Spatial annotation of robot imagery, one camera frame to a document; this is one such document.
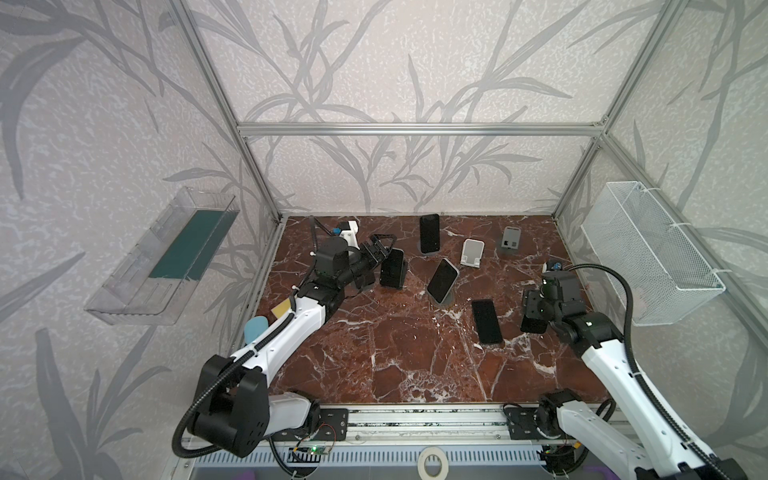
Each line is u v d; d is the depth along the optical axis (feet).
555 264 3.54
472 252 3.37
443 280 2.85
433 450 2.30
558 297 1.94
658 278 1.95
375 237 2.32
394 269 2.91
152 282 2.10
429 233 3.26
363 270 2.36
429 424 2.47
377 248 2.28
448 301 3.07
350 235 2.41
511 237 3.46
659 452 1.31
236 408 1.31
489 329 2.98
